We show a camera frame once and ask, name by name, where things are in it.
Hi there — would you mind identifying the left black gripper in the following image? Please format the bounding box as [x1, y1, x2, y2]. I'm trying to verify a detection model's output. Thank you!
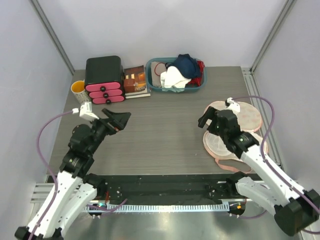
[88, 107, 131, 155]

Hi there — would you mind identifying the pink mesh laundry bag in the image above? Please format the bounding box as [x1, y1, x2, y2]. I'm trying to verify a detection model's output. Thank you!
[202, 102, 263, 174]

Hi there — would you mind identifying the navy blue bra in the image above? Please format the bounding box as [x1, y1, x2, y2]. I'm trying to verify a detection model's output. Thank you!
[172, 53, 202, 79]

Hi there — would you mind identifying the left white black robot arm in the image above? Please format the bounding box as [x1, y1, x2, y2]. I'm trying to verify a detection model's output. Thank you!
[14, 102, 131, 240]

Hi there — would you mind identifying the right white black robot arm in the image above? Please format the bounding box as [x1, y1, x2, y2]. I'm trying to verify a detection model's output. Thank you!
[198, 106, 320, 236]

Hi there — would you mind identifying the black pink drawer organizer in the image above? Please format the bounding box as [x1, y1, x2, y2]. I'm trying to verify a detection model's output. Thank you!
[84, 55, 125, 105]

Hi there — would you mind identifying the red garment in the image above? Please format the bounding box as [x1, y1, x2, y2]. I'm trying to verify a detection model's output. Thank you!
[187, 60, 205, 88]

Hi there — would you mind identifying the stack of books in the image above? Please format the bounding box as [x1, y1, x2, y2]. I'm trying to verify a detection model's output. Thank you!
[123, 65, 151, 99]

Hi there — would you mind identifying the yellow inside patterned mug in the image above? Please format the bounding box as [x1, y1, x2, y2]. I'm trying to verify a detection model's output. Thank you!
[70, 80, 91, 104]

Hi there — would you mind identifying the white cloth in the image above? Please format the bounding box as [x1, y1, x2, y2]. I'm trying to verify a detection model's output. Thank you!
[160, 66, 191, 93]

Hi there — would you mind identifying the teal plastic basket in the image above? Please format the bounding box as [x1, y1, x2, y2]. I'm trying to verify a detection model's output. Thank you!
[145, 57, 208, 93]

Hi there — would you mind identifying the grey cloth with red loop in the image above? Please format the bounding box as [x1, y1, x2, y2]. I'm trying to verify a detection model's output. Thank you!
[150, 61, 172, 89]

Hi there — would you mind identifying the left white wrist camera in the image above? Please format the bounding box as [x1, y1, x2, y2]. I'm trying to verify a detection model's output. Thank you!
[72, 101, 99, 122]

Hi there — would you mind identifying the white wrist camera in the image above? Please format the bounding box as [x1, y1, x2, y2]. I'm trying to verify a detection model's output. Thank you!
[72, 101, 99, 122]
[224, 97, 241, 116]

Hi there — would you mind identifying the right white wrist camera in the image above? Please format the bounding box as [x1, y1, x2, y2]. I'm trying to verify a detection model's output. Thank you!
[224, 97, 241, 116]

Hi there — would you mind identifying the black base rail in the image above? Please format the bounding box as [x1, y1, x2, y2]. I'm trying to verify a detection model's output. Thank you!
[95, 174, 243, 206]

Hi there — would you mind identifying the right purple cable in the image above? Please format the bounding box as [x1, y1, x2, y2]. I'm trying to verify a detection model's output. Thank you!
[231, 96, 320, 235]

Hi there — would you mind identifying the white slotted cable duct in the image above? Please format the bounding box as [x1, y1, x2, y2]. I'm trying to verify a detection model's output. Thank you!
[86, 203, 230, 213]

